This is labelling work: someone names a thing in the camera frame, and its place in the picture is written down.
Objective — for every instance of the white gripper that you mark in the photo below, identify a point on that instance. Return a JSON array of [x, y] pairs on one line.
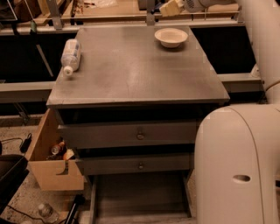
[[192, 5]]

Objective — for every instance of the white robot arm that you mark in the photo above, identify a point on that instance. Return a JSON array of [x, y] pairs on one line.
[[237, 148]]

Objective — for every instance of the grey drawer cabinet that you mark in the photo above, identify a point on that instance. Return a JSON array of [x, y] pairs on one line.
[[126, 76]]

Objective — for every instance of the grey top drawer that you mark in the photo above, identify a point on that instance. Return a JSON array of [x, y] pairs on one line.
[[124, 134]]

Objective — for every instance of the grey middle drawer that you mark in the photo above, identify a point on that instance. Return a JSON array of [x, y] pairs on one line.
[[135, 164]]

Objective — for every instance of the grey open bottom drawer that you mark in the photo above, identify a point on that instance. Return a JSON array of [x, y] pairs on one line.
[[142, 198]]

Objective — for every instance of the white bowl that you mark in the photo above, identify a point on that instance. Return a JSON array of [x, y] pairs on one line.
[[171, 37]]

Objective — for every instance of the clear sanitizer pump bottle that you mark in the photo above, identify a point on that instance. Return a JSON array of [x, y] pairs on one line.
[[255, 72]]

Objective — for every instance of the clear plastic water bottle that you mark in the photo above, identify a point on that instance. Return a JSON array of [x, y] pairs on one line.
[[71, 56]]

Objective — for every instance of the bottle inside cardboard box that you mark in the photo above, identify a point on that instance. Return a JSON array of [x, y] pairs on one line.
[[58, 148]]

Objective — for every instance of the black power adapter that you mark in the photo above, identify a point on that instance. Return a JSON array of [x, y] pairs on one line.
[[26, 143]]

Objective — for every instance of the cardboard box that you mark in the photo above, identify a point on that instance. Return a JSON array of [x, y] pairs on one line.
[[51, 175]]

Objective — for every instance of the black office chair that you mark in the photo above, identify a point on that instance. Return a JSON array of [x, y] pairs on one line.
[[13, 171]]

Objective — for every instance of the plastic bottle on floor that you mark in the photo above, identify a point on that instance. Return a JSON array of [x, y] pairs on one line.
[[47, 213]]

